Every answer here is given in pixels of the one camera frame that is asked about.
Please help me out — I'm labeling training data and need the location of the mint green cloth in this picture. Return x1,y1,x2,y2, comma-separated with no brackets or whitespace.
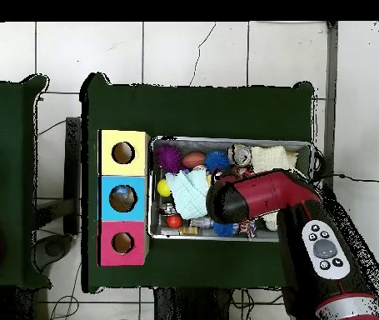
165,168,212,220

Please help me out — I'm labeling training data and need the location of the cream knitted cloth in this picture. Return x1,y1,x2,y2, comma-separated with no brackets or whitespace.
250,145,300,232

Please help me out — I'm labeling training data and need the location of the wooden box with three holes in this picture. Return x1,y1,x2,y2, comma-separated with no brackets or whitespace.
97,129,151,268

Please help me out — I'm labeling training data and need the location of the brown toy football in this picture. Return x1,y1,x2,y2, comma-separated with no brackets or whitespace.
182,152,207,169

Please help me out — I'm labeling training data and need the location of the purple spiky ball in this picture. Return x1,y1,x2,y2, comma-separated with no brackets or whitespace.
155,143,184,174

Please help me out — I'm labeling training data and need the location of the yellow ball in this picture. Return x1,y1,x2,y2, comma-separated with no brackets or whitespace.
157,178,172,198

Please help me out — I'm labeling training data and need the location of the blue rubber koosh ball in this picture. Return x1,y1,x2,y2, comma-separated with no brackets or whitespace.
212,221,240,238
204,150,232,173

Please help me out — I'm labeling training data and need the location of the red ball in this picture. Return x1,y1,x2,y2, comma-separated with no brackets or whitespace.
166,213,183,230

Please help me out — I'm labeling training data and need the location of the dented white soda can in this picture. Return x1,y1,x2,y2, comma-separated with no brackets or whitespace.
227,142,252,167

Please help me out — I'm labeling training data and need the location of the dark green table cloth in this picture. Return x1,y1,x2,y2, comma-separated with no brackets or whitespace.
80,72,316,296
0,73,51,289

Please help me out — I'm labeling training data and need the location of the multicoloured patterned cloth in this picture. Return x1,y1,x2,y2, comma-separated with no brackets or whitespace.
238,219,257,238

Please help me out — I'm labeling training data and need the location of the black stand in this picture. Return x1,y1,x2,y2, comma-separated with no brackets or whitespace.
62,116,82,236

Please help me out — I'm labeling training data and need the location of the dark grey rounded base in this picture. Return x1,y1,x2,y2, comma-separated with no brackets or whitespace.
34,232,77,273

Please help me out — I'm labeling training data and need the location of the grey metal bar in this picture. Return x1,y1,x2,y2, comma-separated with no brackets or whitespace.
322,21,340,191

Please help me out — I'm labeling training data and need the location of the wire mesh bin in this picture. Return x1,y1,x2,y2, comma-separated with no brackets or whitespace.
147,135,315,243

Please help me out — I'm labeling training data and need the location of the black cable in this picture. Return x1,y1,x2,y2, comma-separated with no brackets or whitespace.
323,172,379,183

